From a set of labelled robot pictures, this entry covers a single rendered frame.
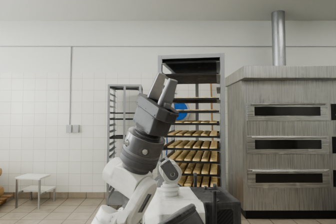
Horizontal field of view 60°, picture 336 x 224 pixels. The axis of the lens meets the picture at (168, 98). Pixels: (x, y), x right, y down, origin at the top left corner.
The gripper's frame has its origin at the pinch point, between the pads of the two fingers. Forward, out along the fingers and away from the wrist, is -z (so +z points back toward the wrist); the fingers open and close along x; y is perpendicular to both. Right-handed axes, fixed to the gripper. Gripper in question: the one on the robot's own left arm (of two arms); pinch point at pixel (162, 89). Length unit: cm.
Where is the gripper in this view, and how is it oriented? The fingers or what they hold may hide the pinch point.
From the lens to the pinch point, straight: 63.9
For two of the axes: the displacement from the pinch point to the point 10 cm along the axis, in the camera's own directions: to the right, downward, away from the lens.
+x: -5.4, -3.3, 7.7
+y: 7.8, 1.6, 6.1
